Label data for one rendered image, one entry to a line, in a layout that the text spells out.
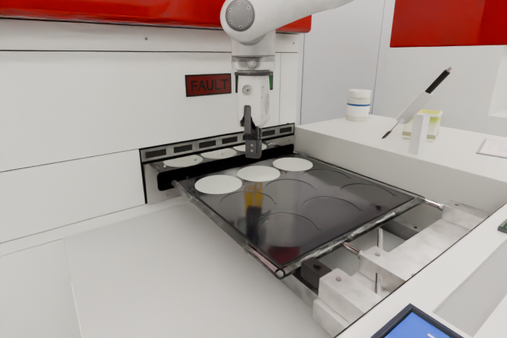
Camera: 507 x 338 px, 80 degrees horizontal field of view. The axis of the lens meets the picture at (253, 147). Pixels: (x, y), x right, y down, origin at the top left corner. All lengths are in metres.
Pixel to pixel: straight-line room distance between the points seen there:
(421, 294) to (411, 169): 0.41
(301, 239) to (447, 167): 0.33
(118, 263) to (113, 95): 0.31
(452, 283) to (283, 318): 0.22
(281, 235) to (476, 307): 0.26
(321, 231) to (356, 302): 0.15
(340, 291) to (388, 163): 0.40
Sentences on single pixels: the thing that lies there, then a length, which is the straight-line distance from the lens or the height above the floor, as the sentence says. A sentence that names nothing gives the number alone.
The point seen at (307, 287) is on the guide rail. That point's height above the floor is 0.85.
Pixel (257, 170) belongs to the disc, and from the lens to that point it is 0.73.
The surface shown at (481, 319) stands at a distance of 0.34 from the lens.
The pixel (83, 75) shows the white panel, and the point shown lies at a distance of 0.65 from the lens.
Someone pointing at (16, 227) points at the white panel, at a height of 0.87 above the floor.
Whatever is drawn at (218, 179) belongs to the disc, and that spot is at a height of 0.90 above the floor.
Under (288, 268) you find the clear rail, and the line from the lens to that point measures 0.42.
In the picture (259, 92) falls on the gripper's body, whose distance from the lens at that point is 0.56.
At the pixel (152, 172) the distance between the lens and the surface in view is 0.70.
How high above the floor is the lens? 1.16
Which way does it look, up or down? 17 degrees down
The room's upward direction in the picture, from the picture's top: straight up
